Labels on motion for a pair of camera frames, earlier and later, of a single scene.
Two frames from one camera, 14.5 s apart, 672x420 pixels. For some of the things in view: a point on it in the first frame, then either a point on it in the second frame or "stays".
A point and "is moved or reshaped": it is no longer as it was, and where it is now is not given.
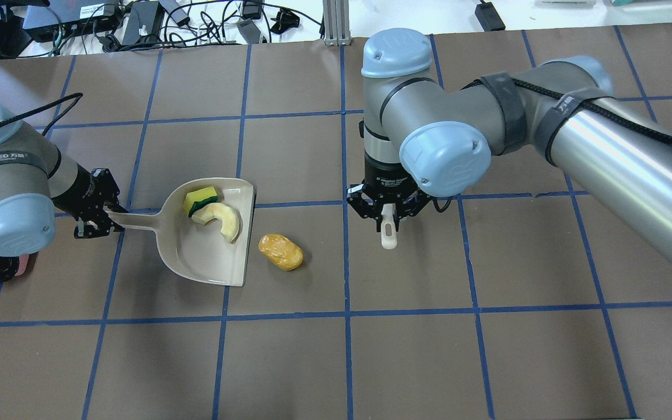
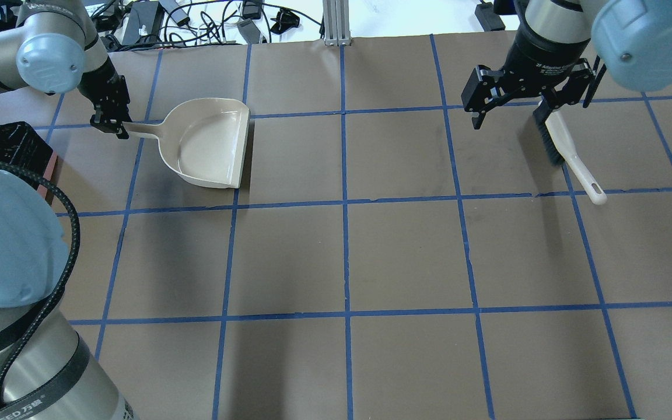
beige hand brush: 388,227 is moved or reshaped
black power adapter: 145,23 stays
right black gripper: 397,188 to 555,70
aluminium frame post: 336,17 stays
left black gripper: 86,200 to 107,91
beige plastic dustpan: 199,249 to 203,140
